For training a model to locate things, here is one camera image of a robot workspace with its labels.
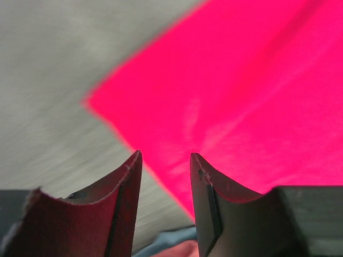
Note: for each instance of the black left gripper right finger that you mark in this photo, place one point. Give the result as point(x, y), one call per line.
point(232, 220)

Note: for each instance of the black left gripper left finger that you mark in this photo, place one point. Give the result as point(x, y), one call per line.
point(98, 220)

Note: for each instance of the hot pink t shirt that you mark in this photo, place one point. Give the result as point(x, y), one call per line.
point(255, 87)

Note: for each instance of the folded salmon t shirt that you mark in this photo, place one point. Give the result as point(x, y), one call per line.
point(187, 248)

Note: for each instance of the folded light blue t shirt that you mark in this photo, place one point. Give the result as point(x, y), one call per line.
point(166, 240)

